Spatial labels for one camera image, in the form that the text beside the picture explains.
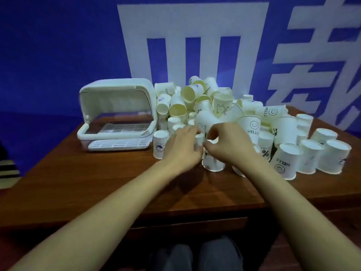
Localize person's right hand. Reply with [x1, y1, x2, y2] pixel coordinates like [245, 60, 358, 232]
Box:
[203, 122, 256, 170]

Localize person's left hand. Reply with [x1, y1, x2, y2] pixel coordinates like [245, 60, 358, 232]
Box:
[162, 125, 205, 169]

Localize panda print white paper cup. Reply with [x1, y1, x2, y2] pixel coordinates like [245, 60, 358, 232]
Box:
[202, 149, 226, 172]

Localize pile of paper cups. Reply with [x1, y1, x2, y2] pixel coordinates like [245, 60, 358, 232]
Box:
[152, 75, 352, 181]

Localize white plastic storage box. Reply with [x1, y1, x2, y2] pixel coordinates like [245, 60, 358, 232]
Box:
[76, 78, 158, 152]

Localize person's left forearm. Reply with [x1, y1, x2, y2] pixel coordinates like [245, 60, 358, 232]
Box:
[10, 159, 192, 271]

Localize person's right forearm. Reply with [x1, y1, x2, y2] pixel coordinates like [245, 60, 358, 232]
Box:
[234, 158, 321, 271]

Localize person's grey trousers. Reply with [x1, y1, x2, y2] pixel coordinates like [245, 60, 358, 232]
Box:
[151, 237, 244, 271]

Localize white slotted drain tray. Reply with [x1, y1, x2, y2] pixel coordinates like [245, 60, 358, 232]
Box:
[89, 122, 153, 151]

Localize brown wooden table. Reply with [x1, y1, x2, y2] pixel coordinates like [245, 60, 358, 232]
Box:
[0, 105, 361, 232]

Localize brown drawer cabinet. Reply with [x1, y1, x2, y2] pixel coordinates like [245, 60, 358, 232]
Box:
[266, 207, 361, 271]

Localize blue white backdrop banner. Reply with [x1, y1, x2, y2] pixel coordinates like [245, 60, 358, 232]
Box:
[0, 0, 361, 174]

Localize black white striped mat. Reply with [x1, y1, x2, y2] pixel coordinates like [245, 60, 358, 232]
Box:
[0, 159, 22, 189]

